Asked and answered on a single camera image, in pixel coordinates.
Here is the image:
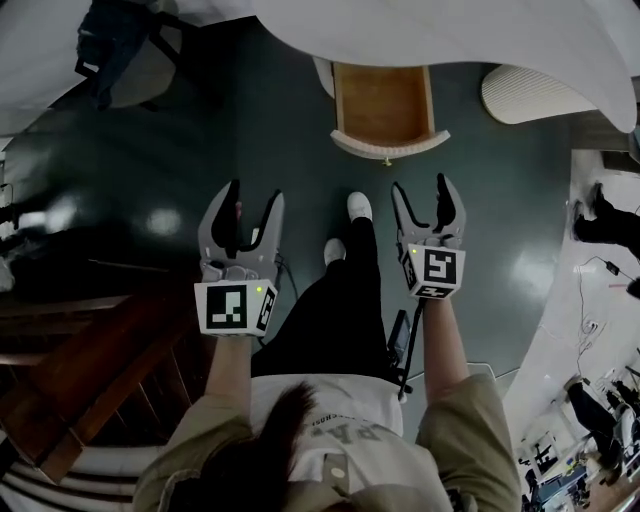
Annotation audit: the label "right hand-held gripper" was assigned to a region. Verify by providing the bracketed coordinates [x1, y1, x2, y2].
[390, 172, 468, 302]

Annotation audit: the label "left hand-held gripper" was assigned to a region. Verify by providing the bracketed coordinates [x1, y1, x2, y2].
[193, 179, 286, 340]

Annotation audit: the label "wooden drawer with white front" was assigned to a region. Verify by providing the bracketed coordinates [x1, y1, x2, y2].
[329, 61, 452, 168]

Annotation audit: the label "person's right forearm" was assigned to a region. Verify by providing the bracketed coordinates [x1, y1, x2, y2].
[421, 295, 472, 404]

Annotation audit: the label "person's left forearm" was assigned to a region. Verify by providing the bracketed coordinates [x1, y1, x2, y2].
[205, 333, 254, 404]

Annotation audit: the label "white dressing table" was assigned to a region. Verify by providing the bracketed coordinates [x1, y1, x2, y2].
[248, 0, 640, 134]

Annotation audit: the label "person's white shoe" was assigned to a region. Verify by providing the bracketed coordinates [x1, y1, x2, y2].
[323, 237, 348, 269]
[346, 191, 374, 222]

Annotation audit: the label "person's black trousers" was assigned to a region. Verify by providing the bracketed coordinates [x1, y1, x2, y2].
[249, 214, 402, 384]

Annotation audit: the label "white ribbed stool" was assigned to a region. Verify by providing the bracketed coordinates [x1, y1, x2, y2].
[481, 63, 602, 127]

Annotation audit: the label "person's white printed shirt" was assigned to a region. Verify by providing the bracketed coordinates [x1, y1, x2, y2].
[248, 372, 454, 512]

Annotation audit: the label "dark chair with clothes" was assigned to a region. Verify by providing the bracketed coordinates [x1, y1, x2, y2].
[73, 0, 182, 112]

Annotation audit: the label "dark wooden furniture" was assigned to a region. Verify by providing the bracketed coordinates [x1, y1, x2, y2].
[0, 293, 217, 484]

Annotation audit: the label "person's olive jacket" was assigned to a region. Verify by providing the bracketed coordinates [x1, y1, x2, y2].
[133, 372, 524, 512]

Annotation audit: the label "white striped cushion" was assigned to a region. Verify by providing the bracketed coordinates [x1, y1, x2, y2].
[0, 443, 169, 512]

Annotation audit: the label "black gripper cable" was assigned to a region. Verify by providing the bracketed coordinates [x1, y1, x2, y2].
[396, 298, 427, 404]

